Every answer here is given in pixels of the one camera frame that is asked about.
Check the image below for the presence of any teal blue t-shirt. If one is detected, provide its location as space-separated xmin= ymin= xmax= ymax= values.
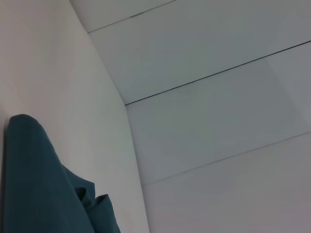
xmin=0 ymin=114 xmax=121 ymax=233

